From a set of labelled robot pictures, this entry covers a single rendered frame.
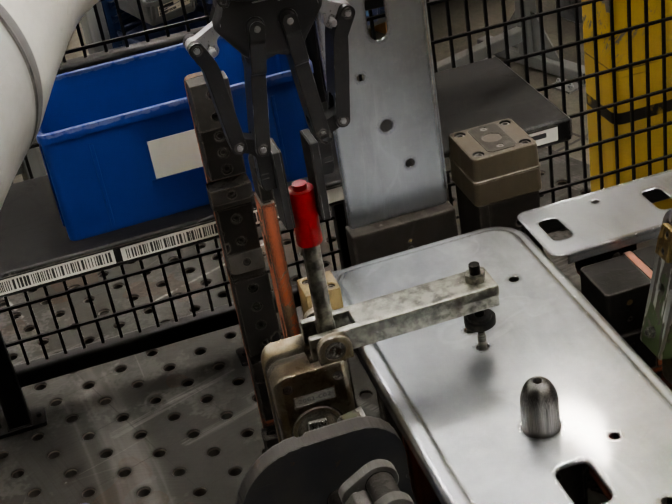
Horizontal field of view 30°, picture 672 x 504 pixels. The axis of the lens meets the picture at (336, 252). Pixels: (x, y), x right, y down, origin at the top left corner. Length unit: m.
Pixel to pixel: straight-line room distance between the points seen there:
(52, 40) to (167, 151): 0.87
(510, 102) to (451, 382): 0.51
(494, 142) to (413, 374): 0.34
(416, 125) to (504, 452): 0.43
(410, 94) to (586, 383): 0.38
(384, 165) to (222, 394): 0.46
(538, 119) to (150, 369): 0.64
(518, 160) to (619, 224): 0.13
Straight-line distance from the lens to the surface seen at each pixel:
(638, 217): 1.33
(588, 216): 1.34
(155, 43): 1.53
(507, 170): 1.36
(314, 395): 1.09
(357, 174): 1.33
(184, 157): 1.37
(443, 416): 1.08
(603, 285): 1.26
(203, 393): 1.67
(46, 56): 0.49
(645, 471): 1.02
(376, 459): 0.76
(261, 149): 0.98
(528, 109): 1.51
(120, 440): 1.64
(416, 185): 1.36
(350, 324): 1.08
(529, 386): 1.03
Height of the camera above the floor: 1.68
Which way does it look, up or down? 31 degrees down
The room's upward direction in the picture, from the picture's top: 10 degrees counter-clockwise
